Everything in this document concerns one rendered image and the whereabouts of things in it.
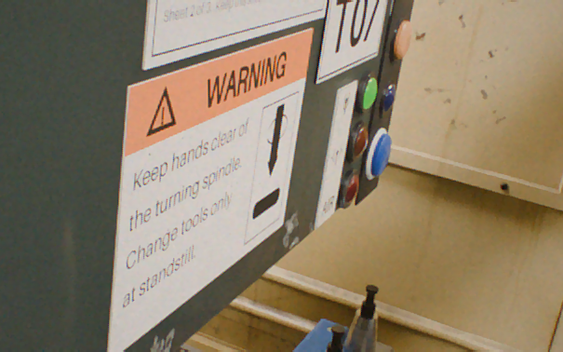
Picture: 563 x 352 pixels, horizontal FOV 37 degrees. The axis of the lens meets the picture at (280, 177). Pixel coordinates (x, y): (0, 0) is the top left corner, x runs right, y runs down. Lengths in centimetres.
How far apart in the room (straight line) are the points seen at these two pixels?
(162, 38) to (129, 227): 7
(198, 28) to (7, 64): 10
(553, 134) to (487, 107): 10
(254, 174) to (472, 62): 91
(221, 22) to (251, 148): 8
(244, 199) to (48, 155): 15
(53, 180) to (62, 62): 4
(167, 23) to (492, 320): 116
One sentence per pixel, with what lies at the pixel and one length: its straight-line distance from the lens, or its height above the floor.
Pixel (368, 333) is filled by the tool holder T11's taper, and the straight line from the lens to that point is 100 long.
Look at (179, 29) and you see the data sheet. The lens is 29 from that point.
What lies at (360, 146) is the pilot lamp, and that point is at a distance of 52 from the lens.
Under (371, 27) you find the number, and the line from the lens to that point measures 50.
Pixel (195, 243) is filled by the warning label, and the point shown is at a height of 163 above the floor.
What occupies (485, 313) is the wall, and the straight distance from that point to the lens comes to 140.
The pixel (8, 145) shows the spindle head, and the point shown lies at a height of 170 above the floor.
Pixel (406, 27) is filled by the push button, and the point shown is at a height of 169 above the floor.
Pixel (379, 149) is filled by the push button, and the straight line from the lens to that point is 56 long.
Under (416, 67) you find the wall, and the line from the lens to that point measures 130.
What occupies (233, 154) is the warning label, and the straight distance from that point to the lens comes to 36.
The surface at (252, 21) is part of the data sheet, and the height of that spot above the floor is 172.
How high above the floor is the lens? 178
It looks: 21 degrees down
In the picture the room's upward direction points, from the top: 9 degrees clockwise
